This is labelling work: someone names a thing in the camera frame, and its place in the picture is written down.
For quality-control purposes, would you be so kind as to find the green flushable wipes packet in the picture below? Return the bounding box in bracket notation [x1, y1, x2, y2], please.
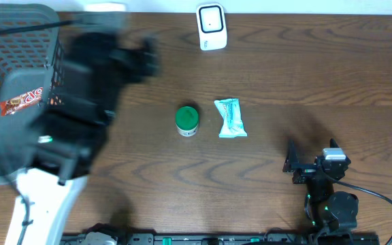
[214, 98, 248, 138]

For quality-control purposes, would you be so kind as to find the red chocolate bar wrapper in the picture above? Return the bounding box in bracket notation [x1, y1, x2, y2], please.
[0, 87, 43, 116]

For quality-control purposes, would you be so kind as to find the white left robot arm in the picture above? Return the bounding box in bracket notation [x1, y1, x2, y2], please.
[5, 33, 159, 244]

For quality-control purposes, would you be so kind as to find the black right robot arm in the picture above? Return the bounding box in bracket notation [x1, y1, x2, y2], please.
[282, 139, 359, 243]

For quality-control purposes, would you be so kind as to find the white barcode scanner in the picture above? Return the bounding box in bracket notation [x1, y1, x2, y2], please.
[196, 3, 227, 51]

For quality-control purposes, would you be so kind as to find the grey plastic shopping basket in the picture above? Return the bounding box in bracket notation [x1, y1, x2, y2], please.
[0, 4, 64, 185]

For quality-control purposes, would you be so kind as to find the green lid white jar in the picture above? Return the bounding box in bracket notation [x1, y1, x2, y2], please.
[175, 106, 199, 137]

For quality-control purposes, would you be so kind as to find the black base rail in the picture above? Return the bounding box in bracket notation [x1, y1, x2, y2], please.
[59, 231, 380, 245]

